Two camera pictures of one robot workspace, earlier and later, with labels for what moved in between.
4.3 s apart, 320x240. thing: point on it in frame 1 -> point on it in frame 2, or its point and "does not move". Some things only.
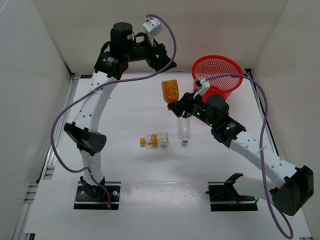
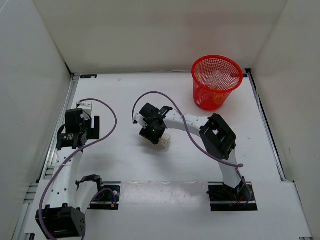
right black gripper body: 196,108 -> 152,130
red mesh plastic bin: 209,66 does not move
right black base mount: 224,196 does not move
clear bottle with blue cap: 184,129 -> 214,79
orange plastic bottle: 170,90 -> 216,96
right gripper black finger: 179,106 -> 152,139
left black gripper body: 144,51 -> 87,127
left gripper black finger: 162,60 -> 95,131
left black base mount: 96,197 does not move
